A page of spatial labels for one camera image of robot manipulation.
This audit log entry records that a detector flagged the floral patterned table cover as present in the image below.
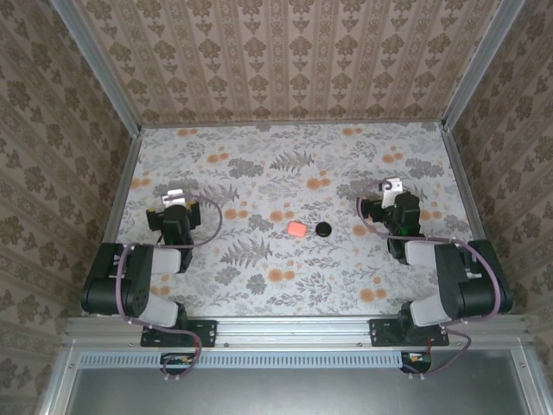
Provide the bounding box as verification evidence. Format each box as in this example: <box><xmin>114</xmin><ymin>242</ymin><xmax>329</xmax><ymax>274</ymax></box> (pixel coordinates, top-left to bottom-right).
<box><xmin>97</xmin><ymin>121</ymin><xmax>498</xmax><ymax>317</ymax></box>

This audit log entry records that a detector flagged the black wiring junction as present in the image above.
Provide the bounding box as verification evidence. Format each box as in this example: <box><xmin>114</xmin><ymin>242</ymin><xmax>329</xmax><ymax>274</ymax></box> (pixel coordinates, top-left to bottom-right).
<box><xmin>399</xmin><ymin>350</ymin><xmax>433</xmax><ymax>375</ymax></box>
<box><xmin>160</xmin><ymin>352</ymin><xmax>202</xmax><ymax>376</ymax></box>

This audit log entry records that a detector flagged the wide aluminium extrusion beam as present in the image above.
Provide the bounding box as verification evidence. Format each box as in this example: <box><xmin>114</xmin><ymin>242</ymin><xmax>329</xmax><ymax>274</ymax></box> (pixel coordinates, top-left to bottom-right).
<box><xmin>64</xmin><ymin>316</ymin><xmax>531</xmax><ymax>347</ymax></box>

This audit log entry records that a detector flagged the grey metal sheet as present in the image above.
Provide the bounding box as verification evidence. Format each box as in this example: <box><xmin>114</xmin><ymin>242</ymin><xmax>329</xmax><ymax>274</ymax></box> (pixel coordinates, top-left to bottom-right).
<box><xmin>64</xmin><ymin>367</ymin><xmax>532</xmax><ymax>415</ymax></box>

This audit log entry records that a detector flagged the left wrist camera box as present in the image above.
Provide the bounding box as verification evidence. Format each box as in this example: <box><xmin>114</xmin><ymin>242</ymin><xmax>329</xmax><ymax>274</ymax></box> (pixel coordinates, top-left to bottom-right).
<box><xmin>160</xmin><ymin>188</ymin><xmax>190</xmax><ymax>208</ymax></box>

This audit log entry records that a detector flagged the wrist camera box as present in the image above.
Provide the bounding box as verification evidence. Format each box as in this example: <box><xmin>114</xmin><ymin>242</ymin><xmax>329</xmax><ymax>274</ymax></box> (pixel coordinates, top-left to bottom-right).
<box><xmin>378</xmin><ymin>176</ymin><xmax>405</xmax><ymax>209</ymax></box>
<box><xmin>160</xmin><ymin>188</ymin><xmax>190</xmax><ymax>208</ymax></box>

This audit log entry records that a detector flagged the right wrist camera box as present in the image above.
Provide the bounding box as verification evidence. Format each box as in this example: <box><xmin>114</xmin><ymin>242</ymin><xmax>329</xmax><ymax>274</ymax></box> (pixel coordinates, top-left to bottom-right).
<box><xmin>378</xmin><ymin>176</ymin><xmax>405</xmax><ymax>209</ymax></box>

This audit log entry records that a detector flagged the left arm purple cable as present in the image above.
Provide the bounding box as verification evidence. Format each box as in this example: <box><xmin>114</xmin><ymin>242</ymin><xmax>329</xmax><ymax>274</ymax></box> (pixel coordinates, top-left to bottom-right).
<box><xmin>115</xmin><ymin>194</ymin><xmax>224</xmax><ymax>381</ymax></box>

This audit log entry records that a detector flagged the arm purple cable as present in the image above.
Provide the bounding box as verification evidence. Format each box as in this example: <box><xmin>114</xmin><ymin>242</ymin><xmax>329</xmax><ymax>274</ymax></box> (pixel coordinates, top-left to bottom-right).
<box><xmin>115</xmin><ymin>194</ymin><xmax>224</xmax><ymax>381</ymax></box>
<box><xmin>355</xmin><ymin>179</ymin><xmax>505</xmax><ymax>380</ymax></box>

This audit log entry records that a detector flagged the aluminium table edge rail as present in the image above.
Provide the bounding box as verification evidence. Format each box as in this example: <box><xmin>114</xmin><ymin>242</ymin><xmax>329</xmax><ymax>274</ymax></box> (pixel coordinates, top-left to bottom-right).
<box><xmin>84</xmin><ymin>129</ymin><xmax>143</xmax><ymax>316</ymax></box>
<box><xmin>440</xmin><ymin>127</ymin><xmax>511</xmax><ymax>315</ymax></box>
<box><xmin>140</xmin><ymin>119</ymin><xmax>446</xmax><ymax>130</ymax></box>

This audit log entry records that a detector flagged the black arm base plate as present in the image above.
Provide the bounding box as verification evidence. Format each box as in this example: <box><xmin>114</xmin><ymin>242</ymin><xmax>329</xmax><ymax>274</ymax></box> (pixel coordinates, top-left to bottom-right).
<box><xmin>369</xmin><ymin>318</ymin><xmax>450</xmax><ymax>348</ymax></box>
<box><xmin>141</xmin><ymin>318</ymin><xmax>217</xmax><ymax>348</ymax></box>

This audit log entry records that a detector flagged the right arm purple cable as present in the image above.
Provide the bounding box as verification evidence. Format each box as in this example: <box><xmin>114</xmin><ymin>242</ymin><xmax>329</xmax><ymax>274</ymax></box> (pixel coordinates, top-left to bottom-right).
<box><xmin>355</xmin><ymin>179</ymin><xmax>505</xmax><ymax>380</ymax></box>

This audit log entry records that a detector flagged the aluminium frame post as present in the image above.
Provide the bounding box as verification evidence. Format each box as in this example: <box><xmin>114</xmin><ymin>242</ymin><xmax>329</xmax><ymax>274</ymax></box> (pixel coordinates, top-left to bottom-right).
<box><xmin>441</xmin><ymin>0</ymin><xmax>526</xmax><ymax>131</ymax></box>
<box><xmin>50</xmin><ymin>0</ymin><xmax>143</xmax><ymax>135</ymax></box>

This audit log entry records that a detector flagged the grey slotted cable duct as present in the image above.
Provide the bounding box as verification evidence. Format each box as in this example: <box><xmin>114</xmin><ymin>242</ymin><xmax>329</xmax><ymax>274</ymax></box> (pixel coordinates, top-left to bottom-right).
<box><xmin>79</xmin><ymin>350</ymin><xmax>405</xmax><ymax>368</ymax></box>

